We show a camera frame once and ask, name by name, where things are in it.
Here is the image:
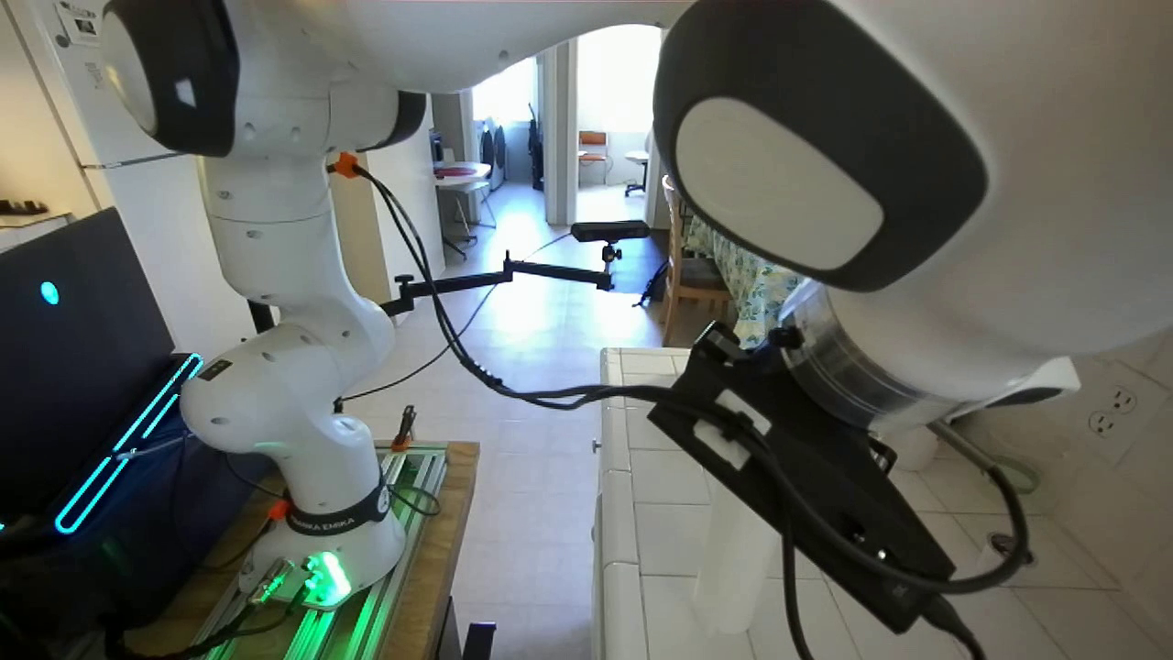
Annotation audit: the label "wooden dining chair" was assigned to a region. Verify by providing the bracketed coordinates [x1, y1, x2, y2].
[656, 176, 725, 348]

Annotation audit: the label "dining table with floral cloth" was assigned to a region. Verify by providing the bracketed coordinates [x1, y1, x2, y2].
[677, 211, 805, 348]

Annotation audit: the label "small distant stool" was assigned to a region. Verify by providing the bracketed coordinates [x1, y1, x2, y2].
[624, 145, 651, 203]

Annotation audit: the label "orange distant chair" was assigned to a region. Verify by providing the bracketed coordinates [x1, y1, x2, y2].
[575, 123, 616, 186]

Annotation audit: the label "small hallway table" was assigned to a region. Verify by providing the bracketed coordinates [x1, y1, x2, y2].
[429, 158, 494, 239]

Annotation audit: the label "dark hanging bags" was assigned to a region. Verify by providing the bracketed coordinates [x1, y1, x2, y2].
[475, 105, 549, 186]

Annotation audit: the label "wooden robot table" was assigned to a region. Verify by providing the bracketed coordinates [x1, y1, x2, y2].
[120, 436, 484, 660]

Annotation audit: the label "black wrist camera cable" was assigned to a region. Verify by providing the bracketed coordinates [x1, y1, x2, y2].
[327, 149, 1032, 660]

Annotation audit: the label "black exterior camera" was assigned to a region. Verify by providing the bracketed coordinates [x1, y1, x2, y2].
[568, 215, 651, 247]

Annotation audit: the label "small red-handled clamp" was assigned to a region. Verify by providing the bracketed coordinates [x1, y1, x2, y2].
[387, 401, 421, 456]

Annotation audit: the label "green-lit metal base plate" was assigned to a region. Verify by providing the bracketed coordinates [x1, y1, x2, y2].
[198, 447, 450, 660]

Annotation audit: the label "white wall power outlet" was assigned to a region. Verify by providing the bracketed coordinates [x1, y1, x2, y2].
[1083, 379, 1146, 445]

